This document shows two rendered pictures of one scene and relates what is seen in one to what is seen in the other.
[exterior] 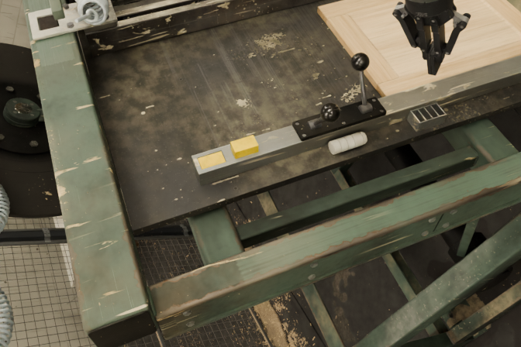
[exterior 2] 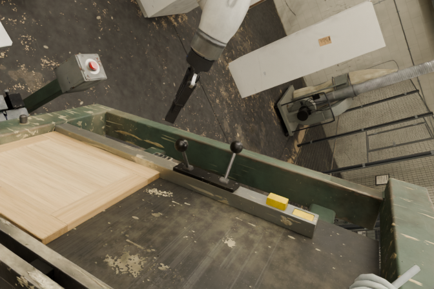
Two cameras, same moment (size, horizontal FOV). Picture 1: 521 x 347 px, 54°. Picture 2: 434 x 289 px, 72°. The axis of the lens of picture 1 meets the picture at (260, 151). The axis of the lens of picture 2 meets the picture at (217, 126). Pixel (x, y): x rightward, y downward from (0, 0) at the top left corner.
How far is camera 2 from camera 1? 135 cm
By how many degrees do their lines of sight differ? 99
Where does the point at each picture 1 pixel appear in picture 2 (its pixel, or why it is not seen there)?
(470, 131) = not seen: hidden behind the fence
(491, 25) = (35, 150)
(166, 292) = (373, 193)
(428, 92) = (146, 155)
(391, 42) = (87, 182)
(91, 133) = (406, 253)
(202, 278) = (351, 186)
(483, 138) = not seen: hidden behind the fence
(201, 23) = not seen: outside the picture
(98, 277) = (416, 194)
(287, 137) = (244, 191)
